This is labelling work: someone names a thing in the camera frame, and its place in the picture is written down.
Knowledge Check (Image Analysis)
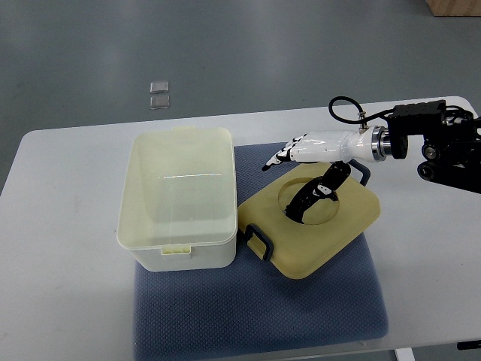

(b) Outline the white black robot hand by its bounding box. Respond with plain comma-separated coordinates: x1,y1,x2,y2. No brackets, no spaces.
262,126,391,223

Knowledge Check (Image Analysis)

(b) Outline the yellow box lid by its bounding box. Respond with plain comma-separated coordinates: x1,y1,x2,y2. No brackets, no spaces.
237,163,380,279

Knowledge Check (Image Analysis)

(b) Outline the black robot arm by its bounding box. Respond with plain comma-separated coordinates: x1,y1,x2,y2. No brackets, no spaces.
384,99,480,193

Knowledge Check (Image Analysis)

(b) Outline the wooden box corner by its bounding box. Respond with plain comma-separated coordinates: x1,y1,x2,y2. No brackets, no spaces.
426,0,480,17

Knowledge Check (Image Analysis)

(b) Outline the white storage box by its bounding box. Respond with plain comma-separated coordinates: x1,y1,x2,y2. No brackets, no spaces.
117,127,237,272

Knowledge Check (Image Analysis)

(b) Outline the blue grey cushion mat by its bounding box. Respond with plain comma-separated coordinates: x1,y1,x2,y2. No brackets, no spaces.
132,141,389,361

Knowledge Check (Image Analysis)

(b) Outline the upper metal floor plate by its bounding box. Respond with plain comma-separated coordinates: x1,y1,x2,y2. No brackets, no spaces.
150,80,169,94

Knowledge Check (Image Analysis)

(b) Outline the white table leg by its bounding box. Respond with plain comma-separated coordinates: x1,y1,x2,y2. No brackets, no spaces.
395,347,416,361

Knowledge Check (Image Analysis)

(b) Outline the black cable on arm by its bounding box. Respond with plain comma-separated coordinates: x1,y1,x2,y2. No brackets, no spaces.
328,96,395,131

